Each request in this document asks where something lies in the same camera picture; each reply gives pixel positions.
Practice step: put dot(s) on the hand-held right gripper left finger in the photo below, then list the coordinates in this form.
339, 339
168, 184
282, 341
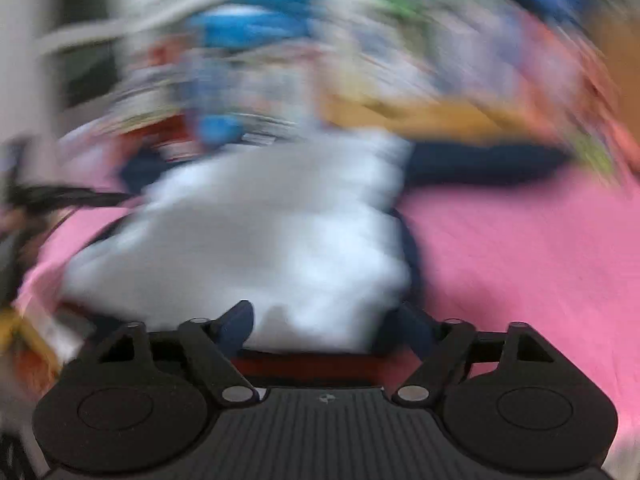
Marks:
235, 327

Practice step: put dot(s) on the row of colourful books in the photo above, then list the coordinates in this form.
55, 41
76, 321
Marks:
400, 45

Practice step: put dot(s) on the blue plush toy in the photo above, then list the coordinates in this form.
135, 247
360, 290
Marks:
255, 15

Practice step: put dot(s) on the pink bunny print blanket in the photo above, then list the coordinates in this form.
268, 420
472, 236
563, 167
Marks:
525, 270

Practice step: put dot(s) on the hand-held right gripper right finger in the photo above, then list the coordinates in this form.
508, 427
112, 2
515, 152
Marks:
412, 330

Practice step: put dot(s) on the white and navy jacket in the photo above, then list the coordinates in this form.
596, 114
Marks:
250, 240

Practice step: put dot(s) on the small round blue plush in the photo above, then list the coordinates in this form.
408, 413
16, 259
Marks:
217, 130

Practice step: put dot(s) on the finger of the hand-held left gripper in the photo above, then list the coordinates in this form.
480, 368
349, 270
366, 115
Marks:
65, 196

